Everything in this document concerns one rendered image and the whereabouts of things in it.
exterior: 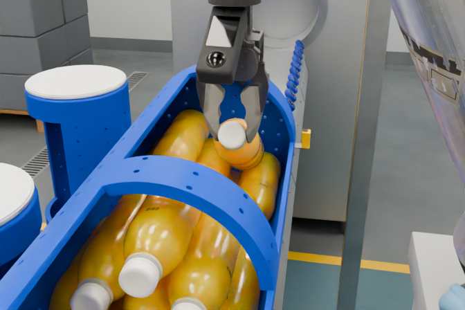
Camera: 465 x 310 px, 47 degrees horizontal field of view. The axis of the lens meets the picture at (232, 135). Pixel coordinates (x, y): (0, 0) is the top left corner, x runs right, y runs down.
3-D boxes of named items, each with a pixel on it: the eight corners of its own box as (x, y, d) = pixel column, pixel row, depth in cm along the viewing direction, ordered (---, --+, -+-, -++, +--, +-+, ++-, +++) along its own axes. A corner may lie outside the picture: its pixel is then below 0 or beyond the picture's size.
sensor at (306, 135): (309, 144, 145) (311, 128, 143) (309, 149, 143) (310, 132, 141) (281, 142, 147) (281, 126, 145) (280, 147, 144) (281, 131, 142)
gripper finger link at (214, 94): (224, 128, 84) (234, 73, 80) (216, 144, 78) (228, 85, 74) (205, 124, 84) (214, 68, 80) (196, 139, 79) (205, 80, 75)
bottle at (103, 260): (135, 174, 74) (79, 257, 57) (179, 202, 74) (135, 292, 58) (113, 209, 77) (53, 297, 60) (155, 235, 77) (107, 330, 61)
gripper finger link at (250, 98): (272, 127, 82) (262, 70, 79) (268, 144, 77) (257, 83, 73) (252, 129, 83) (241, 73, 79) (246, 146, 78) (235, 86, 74)
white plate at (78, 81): (79, 59, 170) (79, 63, 171) (3, 83, 149) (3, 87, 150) (146, 74, 156) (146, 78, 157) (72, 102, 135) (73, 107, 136)
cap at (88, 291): (86, 273, 58) (79, 284, 56) (117, 292, 58) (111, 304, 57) (72, 295, 60) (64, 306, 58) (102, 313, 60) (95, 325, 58)
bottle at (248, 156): (240, 178, 96) (228, 170, 78) (216, 147, 97) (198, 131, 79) (272, 154, 96) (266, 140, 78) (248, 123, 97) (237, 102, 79)
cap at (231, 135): (230, 155, 78) (228, 153, 76) (214, 133, 79) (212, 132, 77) (251, 139, 78) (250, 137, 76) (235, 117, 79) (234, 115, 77)
